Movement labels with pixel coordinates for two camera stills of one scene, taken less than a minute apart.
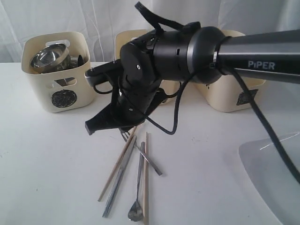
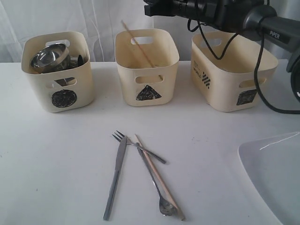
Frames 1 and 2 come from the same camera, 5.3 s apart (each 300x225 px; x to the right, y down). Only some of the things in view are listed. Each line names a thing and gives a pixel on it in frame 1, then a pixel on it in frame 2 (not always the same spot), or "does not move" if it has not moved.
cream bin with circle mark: (63, 91) does not move
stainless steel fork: (125, 135) to (120, 137)
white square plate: (273, 175) does not move
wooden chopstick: (117, 164) to (139, 48)
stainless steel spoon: (136, 213) to (166, 207)
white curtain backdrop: (101, 19) does not move
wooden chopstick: (145, 206) to (161, 182)
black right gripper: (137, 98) to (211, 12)
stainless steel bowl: (53, 57) does not move
